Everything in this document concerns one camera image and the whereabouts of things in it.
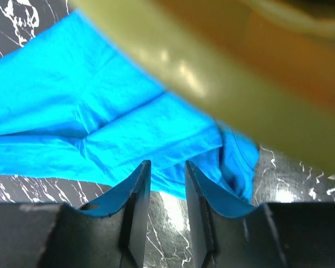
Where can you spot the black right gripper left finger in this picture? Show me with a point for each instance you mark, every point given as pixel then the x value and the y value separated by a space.
pixel 109 231

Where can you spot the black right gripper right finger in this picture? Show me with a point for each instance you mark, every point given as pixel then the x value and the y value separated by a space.
pixel 228 232

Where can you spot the blue t shirt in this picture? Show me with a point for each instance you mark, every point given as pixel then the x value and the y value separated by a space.
pixel 73 107

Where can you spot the black marble pattern mat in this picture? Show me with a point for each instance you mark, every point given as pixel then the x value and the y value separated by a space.
pixel 277 179

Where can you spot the olive green plastic bin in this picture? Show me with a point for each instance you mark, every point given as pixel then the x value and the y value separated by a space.
pixel 266 68

